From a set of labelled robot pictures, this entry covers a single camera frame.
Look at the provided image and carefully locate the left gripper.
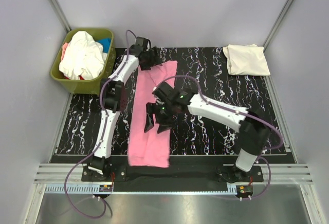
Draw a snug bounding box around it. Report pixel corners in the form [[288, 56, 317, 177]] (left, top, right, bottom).
[[140, 47, 162, 71]]

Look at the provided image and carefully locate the left aluminium corner post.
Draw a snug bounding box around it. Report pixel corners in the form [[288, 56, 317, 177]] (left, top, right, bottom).
[[48, 0, 71, 32]]

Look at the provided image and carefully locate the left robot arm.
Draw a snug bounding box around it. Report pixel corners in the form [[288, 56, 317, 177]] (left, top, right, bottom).
[[87, 47, 162, 181]]

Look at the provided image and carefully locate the olive green plastic basket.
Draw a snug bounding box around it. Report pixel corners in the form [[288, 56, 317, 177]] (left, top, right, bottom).
[[50, 28, 116, 95]]

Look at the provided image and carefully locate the right aluminium corner post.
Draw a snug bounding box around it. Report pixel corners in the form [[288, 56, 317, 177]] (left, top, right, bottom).
[[263, 0, 295, 52]]

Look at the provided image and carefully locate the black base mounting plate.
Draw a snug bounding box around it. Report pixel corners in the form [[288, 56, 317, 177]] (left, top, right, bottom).
[[81, 156, 264, 194]]

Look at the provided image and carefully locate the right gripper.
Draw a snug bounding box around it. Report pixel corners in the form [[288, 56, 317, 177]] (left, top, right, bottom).
[[145, 100, 176, 133]]

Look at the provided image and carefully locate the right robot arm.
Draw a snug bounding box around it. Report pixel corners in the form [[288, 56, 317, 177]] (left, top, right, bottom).
[[144, 92, 270, 181]]

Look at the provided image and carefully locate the blue garment in basket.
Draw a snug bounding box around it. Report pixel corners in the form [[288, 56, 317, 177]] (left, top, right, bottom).
[[97, 38, 112, 53]]

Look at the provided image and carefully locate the aluminium rail frame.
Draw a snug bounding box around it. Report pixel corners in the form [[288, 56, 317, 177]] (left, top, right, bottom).
[[34, 164, 313, 195]]

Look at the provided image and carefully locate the aluminium corner post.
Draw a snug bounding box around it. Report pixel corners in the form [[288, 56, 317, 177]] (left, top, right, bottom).
[[48, 0, 71, 32], [263, 0, 295, 52]]

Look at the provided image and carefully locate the folded cream t-shirt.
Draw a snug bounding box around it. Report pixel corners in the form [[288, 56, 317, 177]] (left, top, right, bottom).
[[223, 44, 270, 77]]

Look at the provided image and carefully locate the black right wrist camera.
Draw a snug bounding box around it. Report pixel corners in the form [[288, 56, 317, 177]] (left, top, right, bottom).
[[152, 82, 178, 104]]

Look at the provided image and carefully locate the white shirt in basket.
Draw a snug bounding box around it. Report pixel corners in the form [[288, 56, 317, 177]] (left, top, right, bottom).
[[59, 31, 108, 80]]

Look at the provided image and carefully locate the pink t-shirt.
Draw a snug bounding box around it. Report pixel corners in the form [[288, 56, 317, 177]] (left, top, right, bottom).
[[127, 61, 177, 168]]

